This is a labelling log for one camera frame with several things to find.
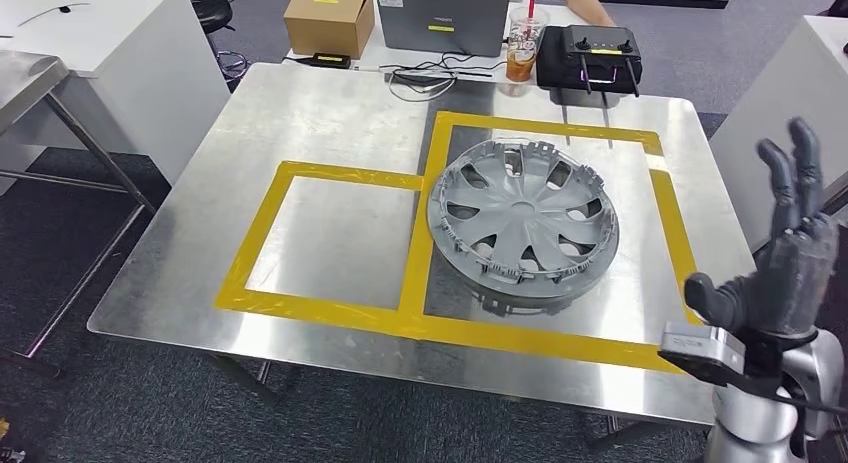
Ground black desk cables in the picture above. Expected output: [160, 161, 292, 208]
[378, 51, 508, 105]

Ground grey laptop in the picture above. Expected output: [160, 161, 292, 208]
[372, 0, 513, 59]

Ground plastic iced drink cup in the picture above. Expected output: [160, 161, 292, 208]
[504, 0, 551, 85]

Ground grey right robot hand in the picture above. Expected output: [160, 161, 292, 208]
[684, 117, 841, 339]

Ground silver wheel hubcap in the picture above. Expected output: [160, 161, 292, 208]
[425, 136, 621, 302]

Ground black cable coil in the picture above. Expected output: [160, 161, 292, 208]
[215, 49, 252, 84]

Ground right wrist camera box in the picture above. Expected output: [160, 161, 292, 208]
[659, 320, 749, 385]

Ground thin black cable piece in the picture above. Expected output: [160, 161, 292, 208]
[18, 2, 91, 27]

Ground stainless steel workbench table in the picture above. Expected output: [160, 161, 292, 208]
[87, 62, 758, 448]

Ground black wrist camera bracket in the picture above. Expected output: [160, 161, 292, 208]
[657, 334, 796, 398]

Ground black power adapter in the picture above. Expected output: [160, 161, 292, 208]
[309, 51, 352, 71]

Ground black round stool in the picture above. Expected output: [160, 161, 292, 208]
[187, 0, 235, 35]

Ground brown cardboard box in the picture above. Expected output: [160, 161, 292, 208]
[283, 0, 376, 61]

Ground black remote controller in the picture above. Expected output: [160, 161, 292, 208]
[535, 24, 644, 99]

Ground white table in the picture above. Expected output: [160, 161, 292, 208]
[708, 14, 848, 253]
[0, 0, 232, 198]

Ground white desk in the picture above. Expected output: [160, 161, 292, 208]
[284, 1, 601, 87]

